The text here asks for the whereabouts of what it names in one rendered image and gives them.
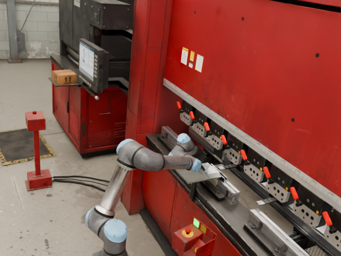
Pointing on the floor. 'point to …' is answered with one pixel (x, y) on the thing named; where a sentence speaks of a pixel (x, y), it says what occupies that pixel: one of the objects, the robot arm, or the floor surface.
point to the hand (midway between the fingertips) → (203, 170)
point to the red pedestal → (44, 176)
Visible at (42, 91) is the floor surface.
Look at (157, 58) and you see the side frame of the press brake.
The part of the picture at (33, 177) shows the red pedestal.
